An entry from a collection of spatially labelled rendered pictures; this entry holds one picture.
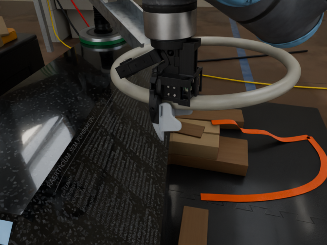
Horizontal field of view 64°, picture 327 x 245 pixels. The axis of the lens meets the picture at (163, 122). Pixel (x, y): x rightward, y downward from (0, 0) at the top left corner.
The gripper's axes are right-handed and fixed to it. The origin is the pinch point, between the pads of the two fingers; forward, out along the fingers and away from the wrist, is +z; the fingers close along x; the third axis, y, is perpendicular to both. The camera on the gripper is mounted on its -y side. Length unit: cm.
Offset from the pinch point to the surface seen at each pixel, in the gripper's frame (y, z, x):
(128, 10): -39, -14, 51
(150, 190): -5.0, 21.8, -0.2
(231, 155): 4, 71, 83
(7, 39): -107, 1, 44
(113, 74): -16.4, -7.9, 6.5
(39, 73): -54, 0, 15
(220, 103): 11.6, -7.8, 1.3
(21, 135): -32.1, 2.7, -11.9
